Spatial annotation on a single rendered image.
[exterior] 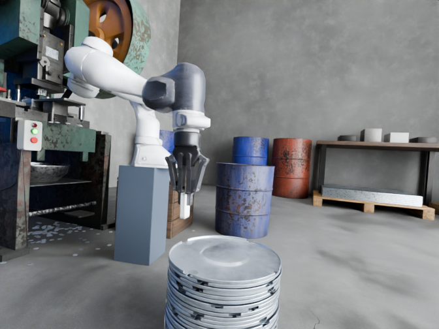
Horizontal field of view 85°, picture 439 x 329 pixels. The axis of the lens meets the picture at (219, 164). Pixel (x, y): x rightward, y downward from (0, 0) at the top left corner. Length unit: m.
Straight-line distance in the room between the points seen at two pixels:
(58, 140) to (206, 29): 4.23
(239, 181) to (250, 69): 3.39
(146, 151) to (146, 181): 0.14
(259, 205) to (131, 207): 0.80
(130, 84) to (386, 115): 4.01
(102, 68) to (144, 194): 0.57
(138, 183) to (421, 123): 4.10
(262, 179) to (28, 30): 1.53
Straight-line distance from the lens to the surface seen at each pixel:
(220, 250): 0.68
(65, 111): 1.69
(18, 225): 1.47
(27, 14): 1.76
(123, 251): 1.26
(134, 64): 1.89
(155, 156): 1.15
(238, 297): 0.56
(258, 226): 1.64
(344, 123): 4.34
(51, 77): 1.76
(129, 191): 1.18
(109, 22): 2.15
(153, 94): 0.68
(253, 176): 1.54
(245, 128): 4.45
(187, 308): 0.60
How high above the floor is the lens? 0.51
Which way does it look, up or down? 1 degrees down
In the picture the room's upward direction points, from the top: 4 degrees clockwise
